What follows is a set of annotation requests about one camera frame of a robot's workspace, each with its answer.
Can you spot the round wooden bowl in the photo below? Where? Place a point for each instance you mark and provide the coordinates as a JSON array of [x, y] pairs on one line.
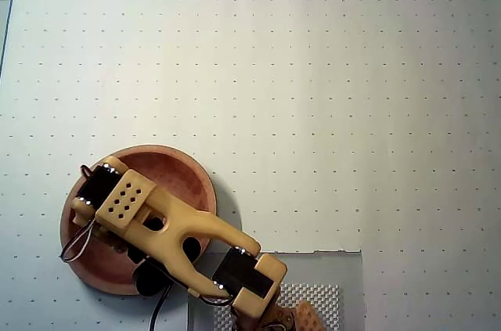
[[184, 178]]

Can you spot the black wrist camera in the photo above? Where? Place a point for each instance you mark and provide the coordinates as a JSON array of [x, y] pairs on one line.
[[150, 280]]

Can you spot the white mesh anti-slip pad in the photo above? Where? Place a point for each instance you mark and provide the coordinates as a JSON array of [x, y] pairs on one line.
[[325, 296]]

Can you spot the gray base plate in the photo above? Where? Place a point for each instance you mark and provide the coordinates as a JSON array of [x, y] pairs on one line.
[[352, 288]]

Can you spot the white dotted mat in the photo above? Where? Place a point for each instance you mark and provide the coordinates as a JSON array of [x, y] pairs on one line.
[[274, 53]]

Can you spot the tan robot base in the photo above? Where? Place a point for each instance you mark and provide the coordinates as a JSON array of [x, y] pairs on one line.
[[309, 315]]

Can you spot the yellow gripper with servo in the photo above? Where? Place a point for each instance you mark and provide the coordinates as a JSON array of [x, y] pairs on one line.
[[138, 257]]

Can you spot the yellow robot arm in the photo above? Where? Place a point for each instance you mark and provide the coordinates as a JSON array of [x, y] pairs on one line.
[[188, 225]]

